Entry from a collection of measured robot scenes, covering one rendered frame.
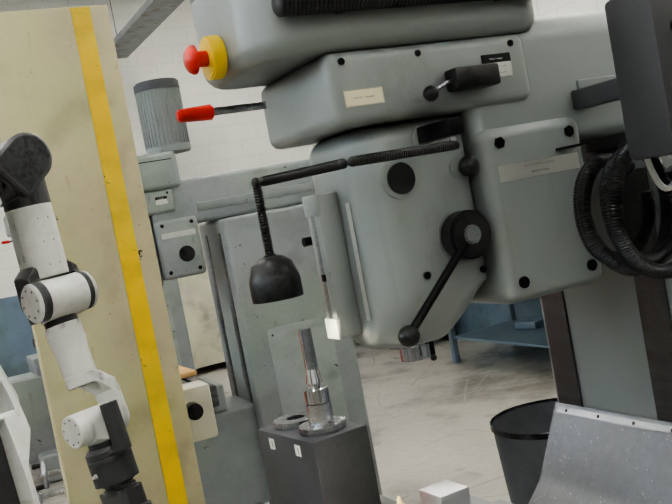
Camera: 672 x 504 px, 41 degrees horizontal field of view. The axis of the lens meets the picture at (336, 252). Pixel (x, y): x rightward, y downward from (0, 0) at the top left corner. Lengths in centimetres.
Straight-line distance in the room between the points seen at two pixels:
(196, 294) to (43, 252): 793
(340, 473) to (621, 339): 55
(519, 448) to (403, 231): 210
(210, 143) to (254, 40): 965
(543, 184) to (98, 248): 186
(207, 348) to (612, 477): 837
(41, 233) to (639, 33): 116
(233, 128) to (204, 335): 265
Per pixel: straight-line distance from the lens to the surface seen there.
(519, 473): 333
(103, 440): 182
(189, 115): 134
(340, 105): 120
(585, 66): 146
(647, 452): 156
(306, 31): 119
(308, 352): 167
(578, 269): 140
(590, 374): 165
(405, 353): 135
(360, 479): 170
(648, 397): 157
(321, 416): 168
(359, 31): 122
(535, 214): 135
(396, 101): 124
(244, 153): 1094
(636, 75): 121
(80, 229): 294
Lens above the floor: 153
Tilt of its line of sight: 3 degrees down
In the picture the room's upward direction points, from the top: 11 degrees counter-clockwise
